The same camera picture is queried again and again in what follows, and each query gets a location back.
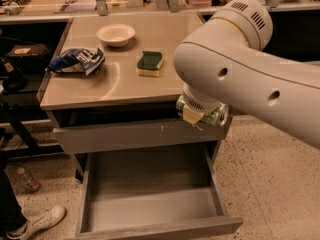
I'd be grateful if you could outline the white ceramic bowl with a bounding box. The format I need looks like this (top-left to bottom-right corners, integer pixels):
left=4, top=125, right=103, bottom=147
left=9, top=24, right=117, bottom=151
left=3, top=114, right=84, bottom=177
left=96, top=24, right=135, bottom=47

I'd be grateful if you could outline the grey cabinet with counter top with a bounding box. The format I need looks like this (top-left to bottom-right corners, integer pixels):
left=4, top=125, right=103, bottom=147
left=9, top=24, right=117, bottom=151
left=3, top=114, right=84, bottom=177
left=36, top=11, right=234, bottom=182

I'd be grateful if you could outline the plastic bottle on floor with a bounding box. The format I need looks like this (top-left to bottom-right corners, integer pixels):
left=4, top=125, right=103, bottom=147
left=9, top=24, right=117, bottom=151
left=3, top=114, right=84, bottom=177
left=17, top=167, right=41, bottom=192

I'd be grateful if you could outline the blue white chip bag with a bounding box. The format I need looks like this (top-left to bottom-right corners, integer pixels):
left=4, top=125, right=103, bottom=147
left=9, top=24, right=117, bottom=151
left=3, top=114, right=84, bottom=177
left=46, top=48, right=105, bottom=76

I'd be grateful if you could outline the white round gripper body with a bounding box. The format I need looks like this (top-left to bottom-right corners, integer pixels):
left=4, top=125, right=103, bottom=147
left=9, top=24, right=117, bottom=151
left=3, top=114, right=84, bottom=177
left=183, top=84, right=227, bottom=113

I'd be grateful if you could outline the green and yellow sponge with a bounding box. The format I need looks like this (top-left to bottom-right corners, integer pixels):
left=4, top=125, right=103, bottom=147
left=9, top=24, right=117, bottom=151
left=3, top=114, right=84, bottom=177
left=137, top=51, right=163, bottom=77

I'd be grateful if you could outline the white sneaker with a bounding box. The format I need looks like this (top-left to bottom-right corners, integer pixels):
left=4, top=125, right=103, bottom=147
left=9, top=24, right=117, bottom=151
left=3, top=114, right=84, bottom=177
left=6, top=205, right=66, bottom=240

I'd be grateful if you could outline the grey top drawer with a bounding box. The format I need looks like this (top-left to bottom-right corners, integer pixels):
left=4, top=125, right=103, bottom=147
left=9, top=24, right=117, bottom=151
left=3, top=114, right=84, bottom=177
left=53, top=118, right=231, bottom=154

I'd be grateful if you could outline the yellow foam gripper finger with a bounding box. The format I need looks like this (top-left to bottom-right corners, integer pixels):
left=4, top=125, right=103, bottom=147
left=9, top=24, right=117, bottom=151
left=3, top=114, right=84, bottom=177
left=182, top=105, right=204, bottom=125

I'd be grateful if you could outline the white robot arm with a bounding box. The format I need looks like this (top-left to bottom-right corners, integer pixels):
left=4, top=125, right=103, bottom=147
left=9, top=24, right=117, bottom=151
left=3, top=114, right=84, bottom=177
left=173, top=0, right=320, bottom=149

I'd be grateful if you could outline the green soda can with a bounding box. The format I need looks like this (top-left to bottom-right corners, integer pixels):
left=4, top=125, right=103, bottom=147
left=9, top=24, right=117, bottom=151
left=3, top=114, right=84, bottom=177
left=176, top=96, right=229, bottom=127

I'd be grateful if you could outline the dark trouser leg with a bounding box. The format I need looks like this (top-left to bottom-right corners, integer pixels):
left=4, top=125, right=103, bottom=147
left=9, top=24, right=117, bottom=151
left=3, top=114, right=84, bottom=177
left=0, top=165, right=27, bottom=235

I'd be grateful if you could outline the open grey middle drawer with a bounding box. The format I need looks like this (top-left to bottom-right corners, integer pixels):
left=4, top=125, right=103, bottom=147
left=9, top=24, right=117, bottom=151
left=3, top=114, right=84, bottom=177
left=72, top=143, right=243, bottom=240

